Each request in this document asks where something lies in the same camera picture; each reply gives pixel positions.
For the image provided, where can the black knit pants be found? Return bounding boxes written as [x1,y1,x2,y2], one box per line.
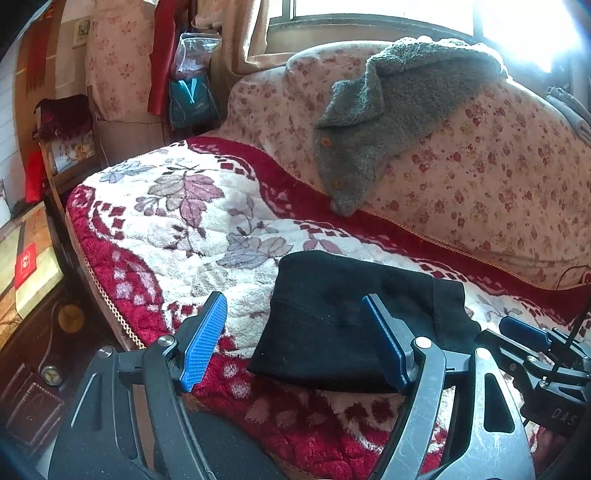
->
[247,250,481,393]

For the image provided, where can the red white floral blanket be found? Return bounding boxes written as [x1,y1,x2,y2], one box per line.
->
[66,137,588,479]

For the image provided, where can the wooden bedside table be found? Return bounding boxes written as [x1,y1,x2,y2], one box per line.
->
[0,203,63,346]

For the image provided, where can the teal hanging bag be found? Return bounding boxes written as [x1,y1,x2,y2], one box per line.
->
[168,74,219,129]

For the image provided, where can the clear plastic bag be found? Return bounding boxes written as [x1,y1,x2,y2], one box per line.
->
[170,32,221,80]

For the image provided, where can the thin black cable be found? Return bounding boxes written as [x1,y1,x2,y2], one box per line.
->
[553,264,591,292]

